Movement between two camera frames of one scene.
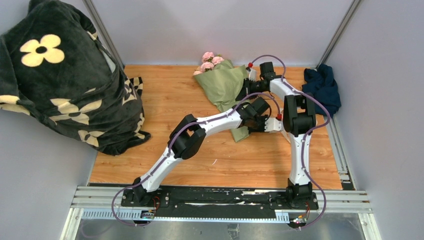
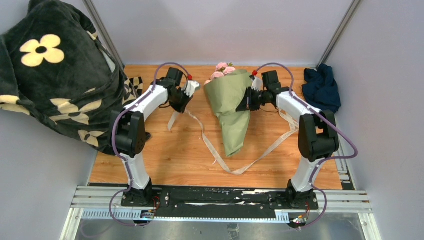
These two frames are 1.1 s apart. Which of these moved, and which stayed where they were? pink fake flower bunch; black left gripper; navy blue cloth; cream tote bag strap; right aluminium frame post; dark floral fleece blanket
Moved: pink fake flower bunch; black left gripper; cream tote bag strap
Stayed: navy blue cloth; right aluminium frame post; dark floral fleece blanket
